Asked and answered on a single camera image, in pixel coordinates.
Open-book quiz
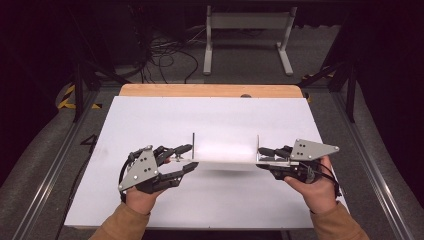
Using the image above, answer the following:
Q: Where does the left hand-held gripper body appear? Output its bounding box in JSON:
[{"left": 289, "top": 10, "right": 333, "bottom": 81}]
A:
[{"left": 117, "top": 145, "right": 175, "bottom": 195}]

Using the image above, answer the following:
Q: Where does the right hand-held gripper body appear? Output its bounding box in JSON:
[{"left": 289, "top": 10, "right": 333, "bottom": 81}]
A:
[{"left": 282, "top": 138, "right": 341, "bottom": 185}]

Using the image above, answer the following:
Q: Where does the beige paper card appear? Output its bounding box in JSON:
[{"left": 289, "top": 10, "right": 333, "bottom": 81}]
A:
[{"left": 195, "top": 140, "right": 258, "bottom": 163}]

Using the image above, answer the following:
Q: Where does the clear acrylic frame with posts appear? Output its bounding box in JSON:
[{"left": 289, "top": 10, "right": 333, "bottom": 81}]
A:
[{"left": 173, "top": 132, "right": 299, "bottom": 168}]

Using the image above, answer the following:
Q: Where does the person's left hand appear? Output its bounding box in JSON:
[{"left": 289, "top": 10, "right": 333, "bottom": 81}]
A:
[{"left": 125, "top": 186, "right": 169, "bottom": 216}]

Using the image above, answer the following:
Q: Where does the person's right hand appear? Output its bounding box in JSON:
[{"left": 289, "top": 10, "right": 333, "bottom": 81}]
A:
[{"left": 284, "top": 155, "right": 338, "bottom": 215}]

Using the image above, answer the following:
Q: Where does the white table cover sheet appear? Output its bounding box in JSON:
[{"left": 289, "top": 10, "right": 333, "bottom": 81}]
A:
[{"left": 64, "top": 95, "right": 350, "bottom": 231}]

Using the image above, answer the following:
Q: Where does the wooden table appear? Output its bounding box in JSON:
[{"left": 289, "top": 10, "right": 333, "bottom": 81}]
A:
[{"left": 118, "top": 83, "right": 305, "bottom": 99}]

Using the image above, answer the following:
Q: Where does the black tripod stand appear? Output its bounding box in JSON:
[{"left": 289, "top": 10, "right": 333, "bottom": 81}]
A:
[
  {"left": 297, "top": 49, "right": 360, "bottom": 123},
  {"left": 65, "top": 6, "right": 133, "bottom": 123}
]

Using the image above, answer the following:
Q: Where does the yellow black floor tape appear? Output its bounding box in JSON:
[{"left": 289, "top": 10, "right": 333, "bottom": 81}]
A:
[
  {"left": 301, "top": 67, "right": 335, "bottom": 81},
  {"left": 56, "top": 84, "right": 103, "bottom": 111}
]

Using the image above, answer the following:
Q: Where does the grey metal stand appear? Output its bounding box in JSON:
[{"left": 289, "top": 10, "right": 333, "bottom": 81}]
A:
[{"left": 202, "top": 4, "right": 298, "bottom": 77}]

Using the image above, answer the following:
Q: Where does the left hand-held gripper cable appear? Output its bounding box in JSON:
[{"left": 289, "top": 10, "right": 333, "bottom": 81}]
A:
[{"left": 117, "top": 153, "right": 135, "bottom": 203}]

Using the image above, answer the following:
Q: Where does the hand-held gripper cable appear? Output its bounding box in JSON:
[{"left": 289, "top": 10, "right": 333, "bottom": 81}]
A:
[
  {"left": 313, "top": 159, "right": 343, "bottom": 198},
  {"left": 117, "top": 153, "right": 135, "bottom": 203}
]

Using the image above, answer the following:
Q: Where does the right hand-held gripper cable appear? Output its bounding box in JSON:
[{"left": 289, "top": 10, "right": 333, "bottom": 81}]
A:
[{"left": 313, "top": 159, "right": 343, "bottom": 198}]

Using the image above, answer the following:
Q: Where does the aluminium floor rail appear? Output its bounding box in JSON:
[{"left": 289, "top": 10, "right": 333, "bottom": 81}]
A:
[
  {"left": 332, "top": 92, "right": 416, "bottom": 240},
  {"left": 12, "top": 89, "right": 102, "bottom": 240}
]

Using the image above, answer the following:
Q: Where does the bundle of black floor cables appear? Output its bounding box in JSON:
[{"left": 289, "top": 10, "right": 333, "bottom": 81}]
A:
[{"left": 133, "top": 19, "right": 214, "bottom": 85}]

